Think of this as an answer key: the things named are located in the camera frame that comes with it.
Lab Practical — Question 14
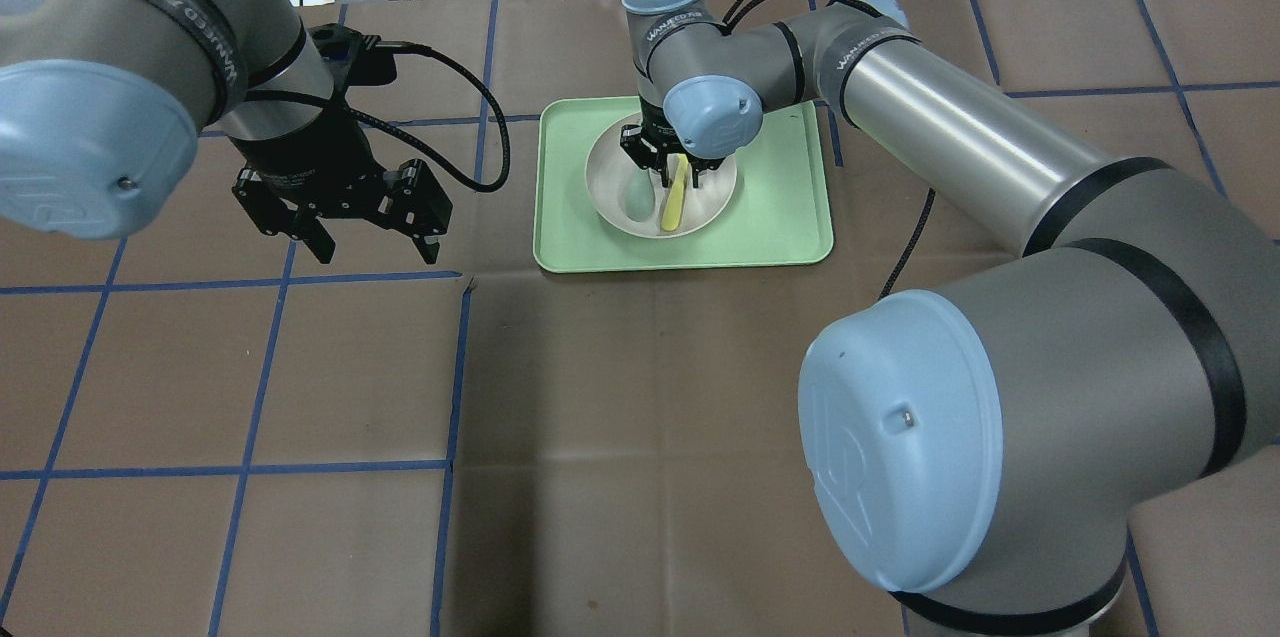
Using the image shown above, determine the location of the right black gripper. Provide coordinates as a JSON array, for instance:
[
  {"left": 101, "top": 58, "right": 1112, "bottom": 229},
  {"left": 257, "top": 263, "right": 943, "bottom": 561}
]
[{"left": 620, "top": 114, "right": 728, "bottom": 191}]

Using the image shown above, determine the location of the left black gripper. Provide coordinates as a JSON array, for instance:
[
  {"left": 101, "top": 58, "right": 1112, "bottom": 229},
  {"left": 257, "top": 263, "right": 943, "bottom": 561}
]
[{"left": 232, "top": 107, "right": 453, "bottom": 265}]

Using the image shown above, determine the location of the yellow plastic fork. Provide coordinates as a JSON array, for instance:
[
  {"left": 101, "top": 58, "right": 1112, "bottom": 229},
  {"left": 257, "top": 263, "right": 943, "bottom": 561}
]
[{"left": 659, "top": 153, "right": 690, "bottom": 233}]

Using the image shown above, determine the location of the white round plate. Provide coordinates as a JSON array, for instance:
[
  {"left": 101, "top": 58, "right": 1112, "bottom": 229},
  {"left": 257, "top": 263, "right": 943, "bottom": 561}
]
[{"left": 584, "top": 116, "right": 739, "bottom": 239}]

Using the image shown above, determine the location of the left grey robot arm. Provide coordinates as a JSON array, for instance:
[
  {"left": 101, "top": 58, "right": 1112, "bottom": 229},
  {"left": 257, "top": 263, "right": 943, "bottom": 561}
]
[{"left": 1, "top": 0, "right": 452, "bottom": 263}]

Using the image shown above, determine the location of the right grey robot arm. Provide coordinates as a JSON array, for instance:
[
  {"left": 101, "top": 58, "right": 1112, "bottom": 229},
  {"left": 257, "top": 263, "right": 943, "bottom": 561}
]
[{"left": 622, "top": 0, "right": 1279, "bottom": 636}]

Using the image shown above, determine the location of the grey-green spoon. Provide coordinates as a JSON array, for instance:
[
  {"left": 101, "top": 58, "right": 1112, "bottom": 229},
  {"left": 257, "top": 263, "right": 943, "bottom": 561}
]
[{"left": 623, "top": 169, "right": 655, "bottom": 223}]

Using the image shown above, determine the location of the light green tray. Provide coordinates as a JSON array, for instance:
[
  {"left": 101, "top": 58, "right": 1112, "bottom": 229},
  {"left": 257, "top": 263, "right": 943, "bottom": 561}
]
[{"left": 532, "top": 96, "right": 835, "bottom": 272}]

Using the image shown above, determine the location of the brown paper table cover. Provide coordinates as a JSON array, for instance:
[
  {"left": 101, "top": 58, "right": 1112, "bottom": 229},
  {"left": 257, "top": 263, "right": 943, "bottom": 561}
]
[{"left": 1, "top": 0, "right": 1277, "bottom": 636}]

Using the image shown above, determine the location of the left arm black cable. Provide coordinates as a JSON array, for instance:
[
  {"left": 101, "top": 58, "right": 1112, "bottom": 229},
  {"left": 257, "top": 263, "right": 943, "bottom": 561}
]
[{"left": 250, "top": 38, "right": 512, "bottom": 194}]

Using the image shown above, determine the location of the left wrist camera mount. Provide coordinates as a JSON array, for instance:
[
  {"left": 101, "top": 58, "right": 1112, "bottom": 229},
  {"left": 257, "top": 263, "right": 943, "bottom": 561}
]
[{"left": 307, "top": 23, "right": 398, "bottom": 91}]

